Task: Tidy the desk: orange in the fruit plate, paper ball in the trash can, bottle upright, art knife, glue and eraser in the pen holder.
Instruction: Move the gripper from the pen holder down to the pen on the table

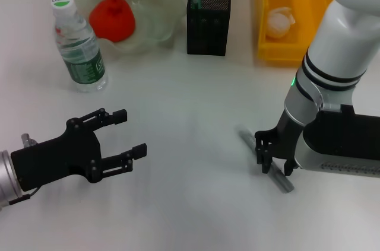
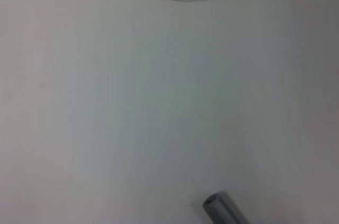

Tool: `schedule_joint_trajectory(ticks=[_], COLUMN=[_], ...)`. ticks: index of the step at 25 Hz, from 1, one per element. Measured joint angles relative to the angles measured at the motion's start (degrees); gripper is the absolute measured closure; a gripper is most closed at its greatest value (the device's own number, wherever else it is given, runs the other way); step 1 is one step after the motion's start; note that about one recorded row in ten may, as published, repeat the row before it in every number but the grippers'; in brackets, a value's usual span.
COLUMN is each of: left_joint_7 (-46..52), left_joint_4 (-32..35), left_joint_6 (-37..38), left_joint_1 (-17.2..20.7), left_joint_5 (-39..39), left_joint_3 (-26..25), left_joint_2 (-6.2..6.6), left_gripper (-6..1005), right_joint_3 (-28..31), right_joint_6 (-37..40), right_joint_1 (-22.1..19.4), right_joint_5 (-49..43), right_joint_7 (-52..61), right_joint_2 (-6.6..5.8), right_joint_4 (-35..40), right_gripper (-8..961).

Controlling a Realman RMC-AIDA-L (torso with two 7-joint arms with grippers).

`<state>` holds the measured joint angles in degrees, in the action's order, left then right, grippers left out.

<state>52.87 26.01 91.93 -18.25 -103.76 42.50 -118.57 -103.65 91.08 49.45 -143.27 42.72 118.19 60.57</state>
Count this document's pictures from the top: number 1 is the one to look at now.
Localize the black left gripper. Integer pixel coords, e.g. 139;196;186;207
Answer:
10;108;148;193

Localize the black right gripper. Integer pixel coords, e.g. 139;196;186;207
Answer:
254;110;305;177

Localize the grey marker pen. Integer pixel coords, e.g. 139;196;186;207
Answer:
238;128;295;194

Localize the clear bottle green label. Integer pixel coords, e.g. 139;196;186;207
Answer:
50;0;109;94

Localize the red orange fruit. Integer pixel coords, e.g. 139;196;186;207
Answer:
88;0;137;43

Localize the white paper ball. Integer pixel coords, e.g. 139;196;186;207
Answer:
265;7;297;39

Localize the translucent wavy fruit plate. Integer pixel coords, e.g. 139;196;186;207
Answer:
71;0;185;56

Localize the black mesh pen holder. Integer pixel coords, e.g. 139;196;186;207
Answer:
186;0;232;56

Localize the yellow plastic bin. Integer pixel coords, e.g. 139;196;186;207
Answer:
255;0;340;63

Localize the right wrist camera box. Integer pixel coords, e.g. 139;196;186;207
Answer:
295;104;380;179

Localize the left gripper cable with plugs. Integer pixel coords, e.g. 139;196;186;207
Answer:
8;133;41;206

